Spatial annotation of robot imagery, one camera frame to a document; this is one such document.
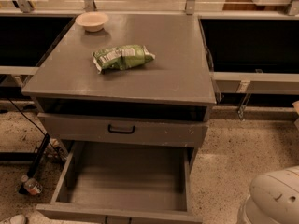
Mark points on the grey drawer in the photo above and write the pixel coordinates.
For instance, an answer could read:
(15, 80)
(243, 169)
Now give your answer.
(153, 132)
(123, 184)

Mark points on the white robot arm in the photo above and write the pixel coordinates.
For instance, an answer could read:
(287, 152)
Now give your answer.
(273, 199)

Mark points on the grey wooden drawer cabinet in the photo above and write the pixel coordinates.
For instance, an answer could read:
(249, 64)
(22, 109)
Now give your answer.
(176, 85)

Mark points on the green chip bag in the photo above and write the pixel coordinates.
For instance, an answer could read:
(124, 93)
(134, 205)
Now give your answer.
(121, 58)

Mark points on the beige paper bowl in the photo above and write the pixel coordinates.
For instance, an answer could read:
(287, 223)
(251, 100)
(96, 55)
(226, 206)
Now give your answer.
(92, 21)

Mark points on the black metal floor stand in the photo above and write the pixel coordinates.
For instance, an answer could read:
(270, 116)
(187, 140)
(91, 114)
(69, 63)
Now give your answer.
(34, 157)

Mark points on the plastic water bottle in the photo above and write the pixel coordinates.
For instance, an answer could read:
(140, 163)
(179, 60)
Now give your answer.
(31, 185)

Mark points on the white shoe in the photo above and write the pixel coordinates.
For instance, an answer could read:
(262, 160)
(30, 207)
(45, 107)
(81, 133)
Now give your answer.
(18, 219)

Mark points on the black upper drawer handle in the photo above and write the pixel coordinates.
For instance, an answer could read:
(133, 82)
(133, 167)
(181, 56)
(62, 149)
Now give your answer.
(121, 130)

